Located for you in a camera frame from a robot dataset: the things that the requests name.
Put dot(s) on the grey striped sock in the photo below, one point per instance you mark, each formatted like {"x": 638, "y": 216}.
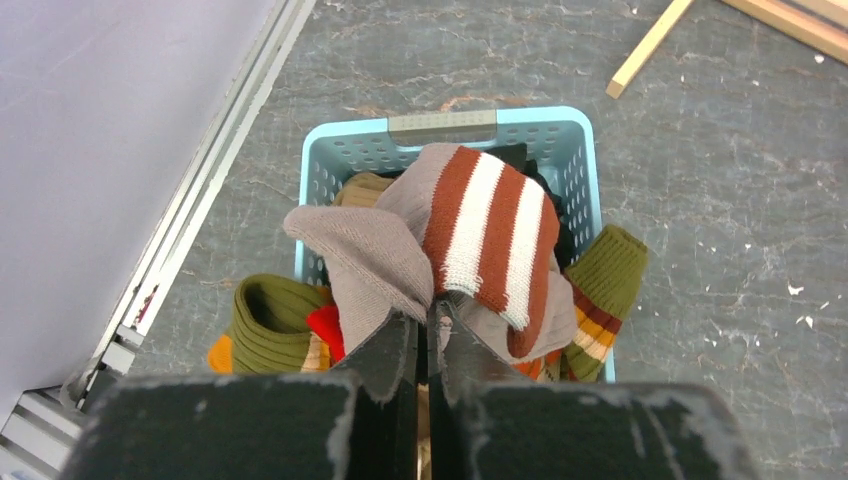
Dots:
{"x": 459, "y": 222}

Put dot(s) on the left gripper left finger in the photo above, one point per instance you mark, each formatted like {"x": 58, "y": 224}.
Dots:
{"x": 356, "y": 421}

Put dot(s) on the olive green striped sock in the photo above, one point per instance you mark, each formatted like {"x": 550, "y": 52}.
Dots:
{"x": 268, "y": 332}

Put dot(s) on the wooden drying rack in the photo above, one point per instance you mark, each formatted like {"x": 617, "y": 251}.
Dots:
{"x": 730, "y": 40}

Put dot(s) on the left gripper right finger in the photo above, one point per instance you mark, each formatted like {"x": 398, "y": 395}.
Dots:
{"x": 488, "y": 421}

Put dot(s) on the pile of socks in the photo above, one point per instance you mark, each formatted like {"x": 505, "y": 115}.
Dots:
{"x": 363, "y": 190}

